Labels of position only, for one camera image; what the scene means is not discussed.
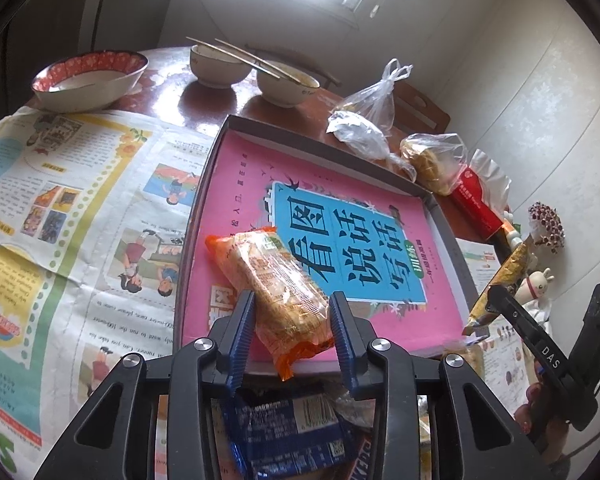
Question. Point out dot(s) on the blue biscuit packet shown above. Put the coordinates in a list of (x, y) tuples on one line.
[(287, 437)]

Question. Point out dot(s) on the rabbit figurine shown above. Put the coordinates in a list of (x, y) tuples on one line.
[(532, 294)]

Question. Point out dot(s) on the red rimmed bowl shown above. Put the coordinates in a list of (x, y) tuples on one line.
[(88, 81)]

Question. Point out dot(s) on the Snickers bar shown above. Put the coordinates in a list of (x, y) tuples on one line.
[(360, 467)]

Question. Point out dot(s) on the plastic bag of fried snacks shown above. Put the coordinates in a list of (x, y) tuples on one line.
[(438, 159)]

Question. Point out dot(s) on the person's right hand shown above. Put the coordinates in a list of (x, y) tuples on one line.
[(556, 430)]

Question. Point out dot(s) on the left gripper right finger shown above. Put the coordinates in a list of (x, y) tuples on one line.
[(472, 436)]

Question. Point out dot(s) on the yellow cartoon snack packet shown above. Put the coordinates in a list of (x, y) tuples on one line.
[(508, 276)]

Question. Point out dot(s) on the pink and blue book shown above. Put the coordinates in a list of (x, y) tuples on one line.
[(325, 244)]

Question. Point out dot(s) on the left white bowl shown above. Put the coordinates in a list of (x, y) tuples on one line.
[(215, 69)]

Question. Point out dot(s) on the crumpled white plastic bag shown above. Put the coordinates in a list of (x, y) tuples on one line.
[(366, 140)]

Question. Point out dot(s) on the student newspaper sheet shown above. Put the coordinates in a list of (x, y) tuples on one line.
[(93, 213)]

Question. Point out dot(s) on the red flower decoration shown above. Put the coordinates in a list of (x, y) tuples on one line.
[(546, 228)]

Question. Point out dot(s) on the clear pastry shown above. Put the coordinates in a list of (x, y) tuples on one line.
[(472, 354)]

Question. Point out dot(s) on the orange cracker packet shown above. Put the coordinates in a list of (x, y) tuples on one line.
[(292, 319)]

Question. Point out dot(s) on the orange capped bottle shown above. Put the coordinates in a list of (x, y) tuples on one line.
[(512, 236)]

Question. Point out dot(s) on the wooden chair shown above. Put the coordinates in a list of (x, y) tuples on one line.
[(414, 112)]

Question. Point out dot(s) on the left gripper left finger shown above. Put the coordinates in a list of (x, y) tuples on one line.
[(113, 436)]

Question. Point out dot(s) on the right newspaper sheet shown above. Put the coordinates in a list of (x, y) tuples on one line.
[(505, 369)]

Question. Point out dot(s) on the right white bowl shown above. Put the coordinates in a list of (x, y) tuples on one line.
[(284, 92)]

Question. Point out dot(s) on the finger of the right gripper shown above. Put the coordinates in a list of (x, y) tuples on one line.
[(525, 324)]

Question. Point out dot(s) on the tall clear plastic bag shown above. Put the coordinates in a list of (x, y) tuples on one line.
[(375, 102)]

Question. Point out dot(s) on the white bowl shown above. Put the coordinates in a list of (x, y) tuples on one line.
[(215, 69), (284, 92)]

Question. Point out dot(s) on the red tissue pack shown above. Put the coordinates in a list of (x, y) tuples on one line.
[(481, 192)]

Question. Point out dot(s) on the grey cardboard box tray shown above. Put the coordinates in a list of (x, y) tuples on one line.
[(325, 239)]

